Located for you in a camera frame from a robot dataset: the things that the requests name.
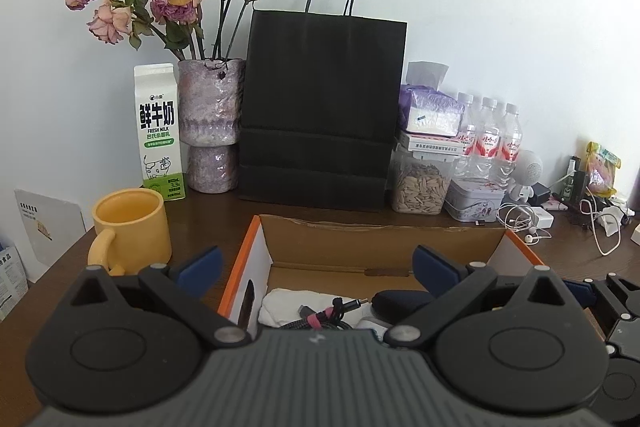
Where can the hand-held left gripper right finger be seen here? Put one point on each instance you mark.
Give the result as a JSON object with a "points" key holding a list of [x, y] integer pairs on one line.
{"points": [[436, 269]]}

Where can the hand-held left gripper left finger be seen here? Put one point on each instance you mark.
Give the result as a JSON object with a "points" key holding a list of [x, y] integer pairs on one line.
{"points": [[200, 269]]}

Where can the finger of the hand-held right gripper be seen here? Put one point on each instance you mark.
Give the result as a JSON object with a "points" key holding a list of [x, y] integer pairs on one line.
{"points": [[612, 302]]}

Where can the red cardboard box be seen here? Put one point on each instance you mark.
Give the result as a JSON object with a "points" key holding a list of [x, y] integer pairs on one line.
{"points": [[375, 242]]}

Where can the white plastic bottle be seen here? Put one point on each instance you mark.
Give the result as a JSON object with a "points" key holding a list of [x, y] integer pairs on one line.
{"points": [[372, 326]]}

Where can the white cloth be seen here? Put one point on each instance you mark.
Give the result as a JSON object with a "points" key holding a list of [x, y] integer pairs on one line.
{"points": [[285, 304]]}

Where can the white charger block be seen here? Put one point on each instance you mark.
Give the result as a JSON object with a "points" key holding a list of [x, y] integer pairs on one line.
{"points": [[636, 234]]}

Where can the grey tin box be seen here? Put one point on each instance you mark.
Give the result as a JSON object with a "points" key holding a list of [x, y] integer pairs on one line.
{"points": [[472, 202]]}

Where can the yellow ceramic mug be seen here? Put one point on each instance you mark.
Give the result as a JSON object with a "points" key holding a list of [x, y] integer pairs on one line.
{"points": [[132, 227]]}

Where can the white plug adapter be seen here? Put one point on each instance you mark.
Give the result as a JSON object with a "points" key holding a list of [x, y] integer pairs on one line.
{"points": [[610, 222]]}

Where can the clear jar of seeds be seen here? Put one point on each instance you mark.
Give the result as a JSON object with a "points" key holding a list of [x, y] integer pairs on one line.
{"points": [[420, 187]]}

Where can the white earphones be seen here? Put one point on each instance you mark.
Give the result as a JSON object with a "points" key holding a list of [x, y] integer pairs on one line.
{"points": [[515, 217]]}

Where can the flat white charger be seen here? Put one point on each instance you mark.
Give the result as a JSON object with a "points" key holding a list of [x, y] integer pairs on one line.
{"points": [[544, 217]]}

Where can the black green device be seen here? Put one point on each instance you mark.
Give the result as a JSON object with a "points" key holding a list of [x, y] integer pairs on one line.
{"points": [[577, 182]]}

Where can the flat white box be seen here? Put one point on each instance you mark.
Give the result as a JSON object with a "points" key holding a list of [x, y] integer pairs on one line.
{"points": [[432, 143]]}

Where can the black power adapter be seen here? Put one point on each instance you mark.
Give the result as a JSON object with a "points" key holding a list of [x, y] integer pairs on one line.
{"points": [[541, 193]]}

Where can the yellow snack packet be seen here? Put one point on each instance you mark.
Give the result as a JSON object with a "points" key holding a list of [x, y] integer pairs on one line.
{"points": [[602, 169]]}

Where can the water bottle with red label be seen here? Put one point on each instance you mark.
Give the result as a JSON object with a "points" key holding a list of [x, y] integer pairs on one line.
{"points": [[487, 142], [510, 144], [466, 137]]}

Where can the small white round speaker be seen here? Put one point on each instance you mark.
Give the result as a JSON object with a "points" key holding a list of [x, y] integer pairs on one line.
{"points": [[527, 167]]}

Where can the white green milk carton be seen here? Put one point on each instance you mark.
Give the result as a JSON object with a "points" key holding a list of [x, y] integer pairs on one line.
{"points": [[160, 132]]}

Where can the white printed card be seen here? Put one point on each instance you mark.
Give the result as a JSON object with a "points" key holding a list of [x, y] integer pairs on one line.
{"points": [[50, 222]]}

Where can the purple tissue pack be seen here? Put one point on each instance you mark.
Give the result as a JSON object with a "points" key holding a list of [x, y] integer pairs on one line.
{"points": [[430, 112]]}

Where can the purple textured vase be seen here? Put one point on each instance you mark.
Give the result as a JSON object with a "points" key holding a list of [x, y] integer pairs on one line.
{"points": [[210, 107]]}

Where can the blue white packets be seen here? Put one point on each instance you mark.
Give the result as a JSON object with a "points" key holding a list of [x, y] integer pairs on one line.
{"points": [[11, 277]]}

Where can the black paper bag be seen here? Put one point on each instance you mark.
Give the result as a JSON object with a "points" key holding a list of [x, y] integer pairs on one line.
{"points": [[320, 107]]}

